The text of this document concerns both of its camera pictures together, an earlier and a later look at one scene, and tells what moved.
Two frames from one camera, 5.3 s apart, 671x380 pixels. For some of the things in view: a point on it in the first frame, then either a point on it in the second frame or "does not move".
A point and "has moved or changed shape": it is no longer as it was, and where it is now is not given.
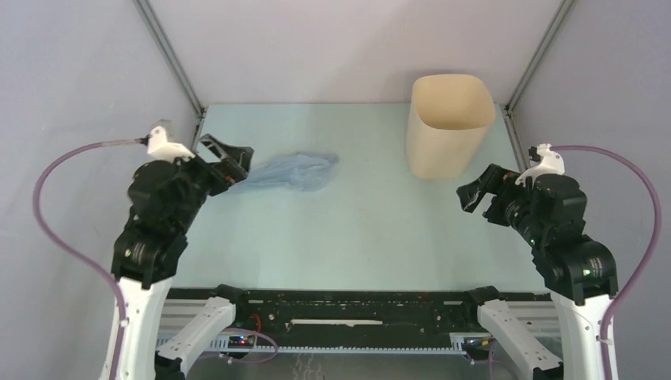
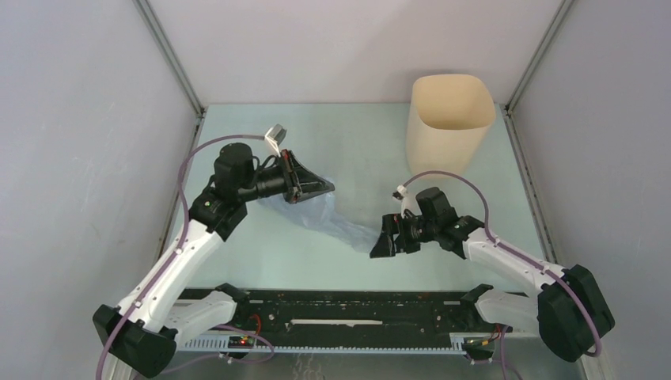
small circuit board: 240,342 does not move
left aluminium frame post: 157,32 does not move
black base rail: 359,319 does not move
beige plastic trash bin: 448,120 does not move
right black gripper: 496,179 to 393,224
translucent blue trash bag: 297,172 has moved or changed shape
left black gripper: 225,172 to 300,184
